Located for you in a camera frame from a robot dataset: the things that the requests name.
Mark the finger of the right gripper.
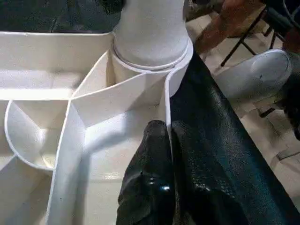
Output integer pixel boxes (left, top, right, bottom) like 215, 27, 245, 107
100, 0, 126, 15

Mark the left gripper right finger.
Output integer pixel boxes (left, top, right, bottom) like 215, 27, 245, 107
171, 121, 249, 225

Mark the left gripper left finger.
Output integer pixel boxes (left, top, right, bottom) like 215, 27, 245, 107
116, 120, 175, 225

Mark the white plastic table leg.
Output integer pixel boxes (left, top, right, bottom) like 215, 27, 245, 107
112, 0, 190, 72

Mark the white plastic table top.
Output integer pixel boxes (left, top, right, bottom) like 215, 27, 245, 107
0, 30, 194, 225

